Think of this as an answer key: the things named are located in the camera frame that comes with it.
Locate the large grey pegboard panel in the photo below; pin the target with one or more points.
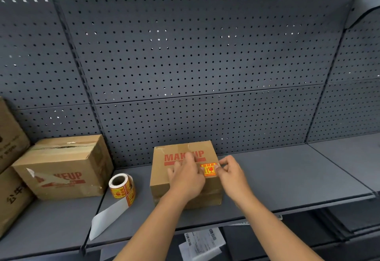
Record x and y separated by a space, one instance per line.
359 53
32 55
202 47

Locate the person's left hand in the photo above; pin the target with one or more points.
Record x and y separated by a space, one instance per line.
185 180

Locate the grey metal shelf board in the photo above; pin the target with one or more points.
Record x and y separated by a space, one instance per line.
282 177
50 228
353 156

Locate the person's right thumb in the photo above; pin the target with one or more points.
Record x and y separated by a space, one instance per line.
224 168

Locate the tall plain cardboard box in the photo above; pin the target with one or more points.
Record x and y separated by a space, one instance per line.
10 139

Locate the person's left forearm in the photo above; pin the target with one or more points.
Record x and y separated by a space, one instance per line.
154 231

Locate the person's left thumb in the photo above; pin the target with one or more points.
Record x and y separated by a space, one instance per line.
200 173

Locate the grey slotted shelf upright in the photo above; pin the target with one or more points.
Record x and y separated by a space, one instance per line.
329 73
78 70

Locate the cardboard box with torn tape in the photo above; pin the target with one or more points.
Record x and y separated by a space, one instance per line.
68 162

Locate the dark lower shelf board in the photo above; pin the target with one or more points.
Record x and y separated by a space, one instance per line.
311 234

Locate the small brown cardboard box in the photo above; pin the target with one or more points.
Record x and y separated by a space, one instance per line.
161 177

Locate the roll of orange warning stickers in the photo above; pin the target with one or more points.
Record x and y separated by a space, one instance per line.
121 189

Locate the cardboard box with black print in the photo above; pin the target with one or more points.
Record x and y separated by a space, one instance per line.
12 198

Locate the person's right forearm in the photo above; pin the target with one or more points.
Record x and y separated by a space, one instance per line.
267 228

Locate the orange and red warning sticker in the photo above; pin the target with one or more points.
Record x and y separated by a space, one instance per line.
210 172

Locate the low grey pegboard panel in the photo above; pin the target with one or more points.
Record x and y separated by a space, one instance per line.
207 121
347 112
59 121

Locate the grey curved shelf bracket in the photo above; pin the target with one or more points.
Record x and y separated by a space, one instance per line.
363 6

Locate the white printed shipping paper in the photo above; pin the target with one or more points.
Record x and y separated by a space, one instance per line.
202 244

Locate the person's right hand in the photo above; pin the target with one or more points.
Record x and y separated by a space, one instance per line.
234 180

